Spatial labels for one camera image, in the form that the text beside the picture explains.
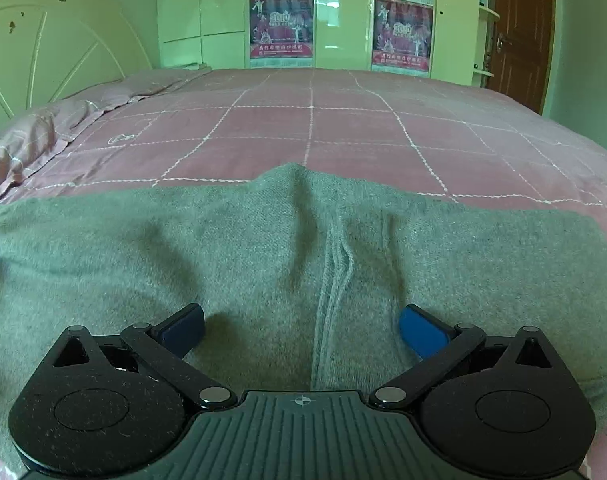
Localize grey pants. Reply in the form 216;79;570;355
0;162;607;477

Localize pink checked bedspread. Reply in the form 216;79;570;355
0;67;607;480

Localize white corner shelves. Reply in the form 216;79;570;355
475;0;499;89

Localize white glossy wardrobe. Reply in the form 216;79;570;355
156;0;489;80

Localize pink pillow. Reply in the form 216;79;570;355
66;68;213;111
0;96;105;209

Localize brown wooden door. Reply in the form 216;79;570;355
487;0;557;114

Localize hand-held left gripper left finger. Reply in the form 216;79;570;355
52;303;237;412

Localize white wooden headboard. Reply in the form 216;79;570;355
0;2;154;132

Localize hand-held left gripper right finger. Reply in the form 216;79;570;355
368;304;555;409

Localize red wall calendar poster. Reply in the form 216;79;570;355
371;0;435;79
248;0;316;69

